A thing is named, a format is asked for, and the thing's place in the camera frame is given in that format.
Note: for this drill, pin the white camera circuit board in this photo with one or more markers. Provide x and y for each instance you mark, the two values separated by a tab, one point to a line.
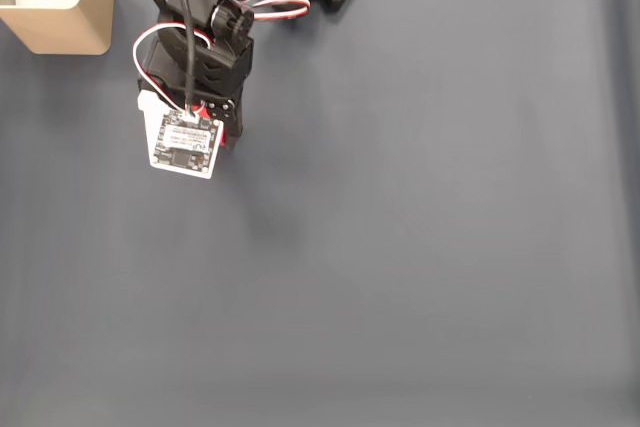
185	144

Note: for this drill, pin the red cube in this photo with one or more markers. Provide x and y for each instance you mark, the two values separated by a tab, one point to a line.
221	134

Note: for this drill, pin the beige open box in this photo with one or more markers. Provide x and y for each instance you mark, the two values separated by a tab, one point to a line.
75	29

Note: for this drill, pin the grey table mat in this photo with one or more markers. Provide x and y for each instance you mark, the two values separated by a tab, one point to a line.
350	257

